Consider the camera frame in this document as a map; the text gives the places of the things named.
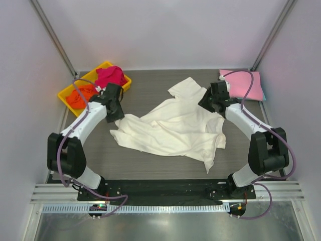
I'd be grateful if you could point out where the aluminium frame post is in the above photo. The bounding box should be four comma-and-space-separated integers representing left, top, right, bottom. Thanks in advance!
249, 0, 297, 71
29, 0, 77, 78

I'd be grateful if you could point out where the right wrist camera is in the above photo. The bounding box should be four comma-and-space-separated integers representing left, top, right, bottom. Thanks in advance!
218, 75, 230, 92

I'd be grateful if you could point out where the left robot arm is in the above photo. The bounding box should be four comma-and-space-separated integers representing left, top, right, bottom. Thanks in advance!
47, 83, 124, 201

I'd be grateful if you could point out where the aluminium rail front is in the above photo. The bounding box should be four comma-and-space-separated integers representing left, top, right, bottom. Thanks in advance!
30, 181, 305, 204

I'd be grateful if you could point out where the orange t shirt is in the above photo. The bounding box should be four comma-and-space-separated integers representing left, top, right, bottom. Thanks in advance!
66, 84, 98, 109

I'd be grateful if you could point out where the folded pink t shirt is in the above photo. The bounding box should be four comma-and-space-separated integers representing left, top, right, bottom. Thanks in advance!
225, 71, 263, 99

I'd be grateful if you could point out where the slotted white cable duct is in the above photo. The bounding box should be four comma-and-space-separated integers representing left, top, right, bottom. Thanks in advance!
42, 203, 230, 214

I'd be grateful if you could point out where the folded teal t shirt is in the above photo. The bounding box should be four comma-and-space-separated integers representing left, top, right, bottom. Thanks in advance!
246, 92, 266, 101

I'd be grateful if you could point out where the left aluminium frame post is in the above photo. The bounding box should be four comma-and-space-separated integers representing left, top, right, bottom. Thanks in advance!
29, 0, 77, 78

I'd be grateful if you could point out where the magenta t shirt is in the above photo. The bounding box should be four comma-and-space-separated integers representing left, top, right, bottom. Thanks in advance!
95, 66, 127, 88

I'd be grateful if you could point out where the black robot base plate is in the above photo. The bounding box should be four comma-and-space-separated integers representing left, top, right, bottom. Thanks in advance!
95, 179, 256, 205

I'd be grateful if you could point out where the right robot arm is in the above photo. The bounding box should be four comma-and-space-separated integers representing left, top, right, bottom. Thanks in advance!
198, 81, 289, 199

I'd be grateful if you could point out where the right aluminium frame post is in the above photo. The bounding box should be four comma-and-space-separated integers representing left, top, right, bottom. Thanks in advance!
249, 0, 297, 71

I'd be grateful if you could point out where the white t shirt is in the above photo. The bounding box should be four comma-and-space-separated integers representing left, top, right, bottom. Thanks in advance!
110, 77, 226, 171

